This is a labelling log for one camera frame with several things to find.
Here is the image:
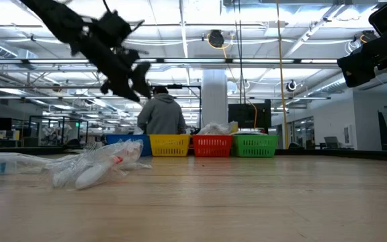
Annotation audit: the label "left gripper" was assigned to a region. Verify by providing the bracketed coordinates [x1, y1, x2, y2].
[69, 32, 153, 103]

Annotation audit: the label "bagged white cotton balls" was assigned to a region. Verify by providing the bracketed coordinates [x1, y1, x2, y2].
[205, 121, 235, 136]

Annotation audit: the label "bagged red toothbrush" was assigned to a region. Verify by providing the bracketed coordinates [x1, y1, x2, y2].
[44, 138, 153, 191]

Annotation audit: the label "person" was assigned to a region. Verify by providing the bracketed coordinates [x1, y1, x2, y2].
[136, 85, 187, 136]

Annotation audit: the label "blue plastic basket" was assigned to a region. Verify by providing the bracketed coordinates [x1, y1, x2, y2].
[104, 133, 151, 158]

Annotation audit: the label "yellow plastic basket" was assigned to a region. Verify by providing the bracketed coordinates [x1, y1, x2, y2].
[148, 134, 191, 157]

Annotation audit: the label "grey office chair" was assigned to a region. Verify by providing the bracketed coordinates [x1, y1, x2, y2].
[323, 135, 341, 149]

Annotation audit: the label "white building column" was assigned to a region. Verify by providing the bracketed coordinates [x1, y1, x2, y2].
[201, 69, 229, 130]

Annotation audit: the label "red plastic basket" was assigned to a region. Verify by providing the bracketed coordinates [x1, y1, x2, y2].
[192, 134, 234, 158]

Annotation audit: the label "black monitor on stand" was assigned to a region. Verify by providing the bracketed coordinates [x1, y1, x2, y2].
[227, 100, 273, 129]

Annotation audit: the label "green plastic basket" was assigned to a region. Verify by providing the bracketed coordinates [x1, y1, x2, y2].
[230, 134, 279, 158]

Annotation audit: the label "silver ceiling duct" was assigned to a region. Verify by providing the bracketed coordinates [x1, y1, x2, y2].
[300, 76, 384, 99]

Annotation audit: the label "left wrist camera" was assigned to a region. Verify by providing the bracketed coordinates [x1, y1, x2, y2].
[91, 9, 146, 48]

